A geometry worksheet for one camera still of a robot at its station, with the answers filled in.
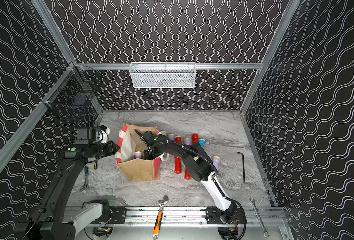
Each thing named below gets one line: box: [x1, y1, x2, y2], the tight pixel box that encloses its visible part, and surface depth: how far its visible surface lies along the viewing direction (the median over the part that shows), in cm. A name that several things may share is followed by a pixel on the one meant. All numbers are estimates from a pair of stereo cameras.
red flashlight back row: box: [192, 133, 199, 145], surface depth 103 cm
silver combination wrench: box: [249, 198, 270, 238], surface depth 75 cm
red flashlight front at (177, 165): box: [174, 156, 182, 174], surface depth 92 cm
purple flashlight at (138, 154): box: [134, 150, 143, 159], surface depth 94 cm
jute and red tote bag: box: [115, 124, 165, 182], surface depth 83 cm
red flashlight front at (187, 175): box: [184, 168, 192, 180], surface depth 87 cm
